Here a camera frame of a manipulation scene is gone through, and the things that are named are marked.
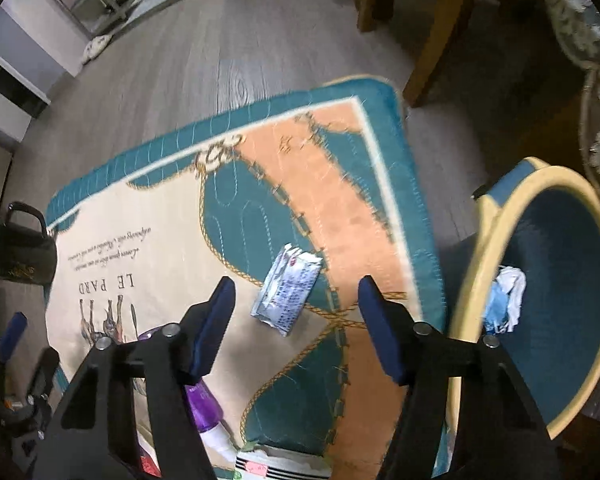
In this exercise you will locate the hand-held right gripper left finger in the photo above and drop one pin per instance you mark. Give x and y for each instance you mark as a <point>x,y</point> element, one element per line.
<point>215,330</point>

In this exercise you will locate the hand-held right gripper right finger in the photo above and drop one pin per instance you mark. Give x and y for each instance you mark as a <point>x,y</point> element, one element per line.
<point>380,330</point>

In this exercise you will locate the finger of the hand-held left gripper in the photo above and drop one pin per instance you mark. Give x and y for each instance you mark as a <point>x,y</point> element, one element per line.
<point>12,332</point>
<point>45,370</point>

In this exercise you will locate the silver wet wipes packet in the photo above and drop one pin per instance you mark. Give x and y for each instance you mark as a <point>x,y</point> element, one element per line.
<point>287,292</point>

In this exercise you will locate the blue face mask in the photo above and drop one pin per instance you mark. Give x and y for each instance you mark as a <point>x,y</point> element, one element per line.
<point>495,305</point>

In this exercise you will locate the white tissue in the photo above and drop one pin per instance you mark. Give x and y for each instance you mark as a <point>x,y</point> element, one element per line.
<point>514,285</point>

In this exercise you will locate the teal bin with yellow rim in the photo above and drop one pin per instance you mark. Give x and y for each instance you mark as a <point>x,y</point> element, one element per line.
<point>560,240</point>

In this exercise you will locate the purple spray bottle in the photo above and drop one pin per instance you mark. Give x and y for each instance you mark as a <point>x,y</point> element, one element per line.
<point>205,405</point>

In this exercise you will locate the black mug with white inside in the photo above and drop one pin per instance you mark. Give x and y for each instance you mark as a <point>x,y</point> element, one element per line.
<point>25,255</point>

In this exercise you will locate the small red packet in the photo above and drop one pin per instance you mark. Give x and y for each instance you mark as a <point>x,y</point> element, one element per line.
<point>149,460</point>

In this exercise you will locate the white printed packet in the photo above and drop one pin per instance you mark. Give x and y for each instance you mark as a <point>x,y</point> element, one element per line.
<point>280,467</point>

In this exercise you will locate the teal and orange printed mat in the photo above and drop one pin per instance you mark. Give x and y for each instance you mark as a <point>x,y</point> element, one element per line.
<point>330,170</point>

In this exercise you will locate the pair of white slippers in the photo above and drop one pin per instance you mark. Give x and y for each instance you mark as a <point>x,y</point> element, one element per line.
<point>97,47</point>

